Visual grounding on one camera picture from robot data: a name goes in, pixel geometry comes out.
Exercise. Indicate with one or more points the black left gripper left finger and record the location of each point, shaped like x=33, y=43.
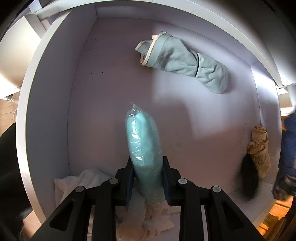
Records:
x=70, y=220

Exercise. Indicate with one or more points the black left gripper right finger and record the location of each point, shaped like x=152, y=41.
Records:
x=206, y=214

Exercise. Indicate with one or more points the black soft item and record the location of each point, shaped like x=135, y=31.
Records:
x=249, y=177

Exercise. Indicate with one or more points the dark blue fuzzy cloth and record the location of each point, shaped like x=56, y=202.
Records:
x=284, y=185

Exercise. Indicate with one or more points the white cloth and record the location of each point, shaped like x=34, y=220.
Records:
x=136, y=221

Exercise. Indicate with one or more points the beige cloth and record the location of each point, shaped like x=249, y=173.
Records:
x=258, y=150

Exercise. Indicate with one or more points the teal cloth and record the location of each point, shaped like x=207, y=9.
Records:
x=146, y=154

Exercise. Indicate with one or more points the light green cloth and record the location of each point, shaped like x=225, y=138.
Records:
x=168, y=53

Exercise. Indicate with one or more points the white open drawer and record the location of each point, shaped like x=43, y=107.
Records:
x=85, y=75

